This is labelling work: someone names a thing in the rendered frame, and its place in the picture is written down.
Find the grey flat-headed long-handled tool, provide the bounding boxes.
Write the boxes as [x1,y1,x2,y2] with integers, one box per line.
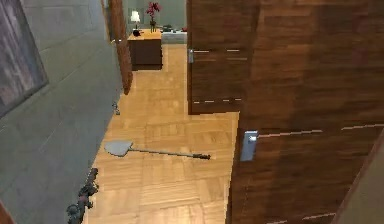
[104,139,212,161]

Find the grey framed wall picture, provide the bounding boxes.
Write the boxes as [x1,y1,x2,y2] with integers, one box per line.
[0,0,50,118]

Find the dark brown bedside cabinet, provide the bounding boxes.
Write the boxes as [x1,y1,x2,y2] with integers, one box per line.
[127,28,164,71]

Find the dark brown wooden room door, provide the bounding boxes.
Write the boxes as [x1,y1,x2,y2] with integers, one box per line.
[186,0,264,116]
[225,0,384,224]

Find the dark lumpy object on floor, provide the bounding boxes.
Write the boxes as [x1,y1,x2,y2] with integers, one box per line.
[65,167,100,224]

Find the pale bed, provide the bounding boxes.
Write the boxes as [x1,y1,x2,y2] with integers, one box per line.
[160,27,188,45]

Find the white table lamp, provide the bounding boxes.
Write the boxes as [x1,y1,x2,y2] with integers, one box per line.
[130,10,142,31]

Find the red flowers in vase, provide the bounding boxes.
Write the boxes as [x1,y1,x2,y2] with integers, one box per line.
[145,1,162,34]

